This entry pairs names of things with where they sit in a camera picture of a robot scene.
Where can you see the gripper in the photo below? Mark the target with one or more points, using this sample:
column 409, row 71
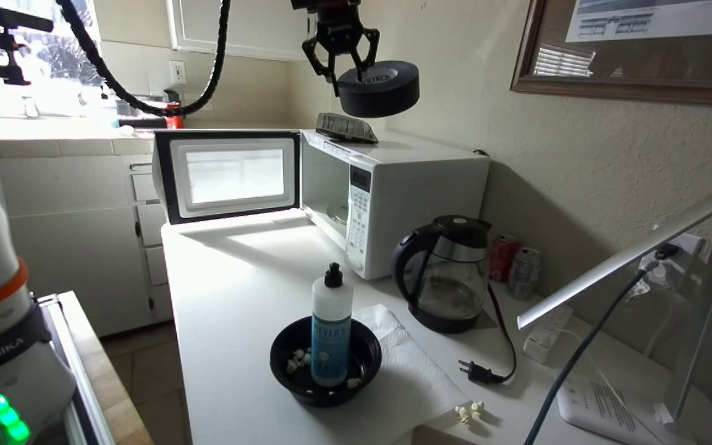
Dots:
column 339, row 28

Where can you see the black tape roll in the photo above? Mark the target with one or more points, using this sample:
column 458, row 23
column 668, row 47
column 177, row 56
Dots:
column 387, row 93

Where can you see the white microwave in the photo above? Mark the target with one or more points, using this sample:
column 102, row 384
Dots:
column 411, row 185

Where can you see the microwave door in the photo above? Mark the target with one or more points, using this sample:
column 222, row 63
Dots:
column 167, row 179

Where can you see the grey remote control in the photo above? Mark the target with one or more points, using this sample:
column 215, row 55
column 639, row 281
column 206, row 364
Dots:
column 347, row 127

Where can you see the red bottle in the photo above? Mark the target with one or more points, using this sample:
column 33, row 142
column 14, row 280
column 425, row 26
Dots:
column 174, row 114

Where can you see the black glass electric kettle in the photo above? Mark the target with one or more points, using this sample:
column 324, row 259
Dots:
column 449, row 278

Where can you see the red soda can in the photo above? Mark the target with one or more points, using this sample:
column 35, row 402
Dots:
column 503, row 256

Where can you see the dish soap bottle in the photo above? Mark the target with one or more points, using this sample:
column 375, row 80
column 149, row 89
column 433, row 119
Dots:
column 331, row 327

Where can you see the window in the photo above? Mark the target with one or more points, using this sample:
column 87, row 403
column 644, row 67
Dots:
column 65, row 55

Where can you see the silver soda can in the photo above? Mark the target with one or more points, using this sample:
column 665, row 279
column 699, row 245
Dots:
column 524, row 275

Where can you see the framed picture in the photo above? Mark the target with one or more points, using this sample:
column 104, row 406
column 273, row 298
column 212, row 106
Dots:
column 640, row 68

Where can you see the popcorn pieces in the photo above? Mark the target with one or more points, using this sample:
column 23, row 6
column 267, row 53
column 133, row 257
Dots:
column 298, row 360
column 470, row 413

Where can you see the black plastic bowl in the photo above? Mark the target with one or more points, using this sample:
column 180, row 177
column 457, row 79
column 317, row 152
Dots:
column 368, row 364

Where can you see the white drawer cabinet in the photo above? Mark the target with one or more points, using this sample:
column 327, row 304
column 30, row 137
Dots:
column 72, row 235

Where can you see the white paper towel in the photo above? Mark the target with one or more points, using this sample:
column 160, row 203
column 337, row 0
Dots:
column 418, row 377

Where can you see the white power adapter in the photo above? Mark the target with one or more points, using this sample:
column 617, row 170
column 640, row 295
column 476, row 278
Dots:
column 547, row 337

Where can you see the white desk lamp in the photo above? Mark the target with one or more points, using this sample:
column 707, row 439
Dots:
column 708, row 309

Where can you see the white wall cabinet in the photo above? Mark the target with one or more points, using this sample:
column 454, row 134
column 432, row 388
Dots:
column 257, row 28

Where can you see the wall socket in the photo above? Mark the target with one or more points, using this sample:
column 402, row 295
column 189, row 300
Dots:
column 686, row 247
column 177, row 72

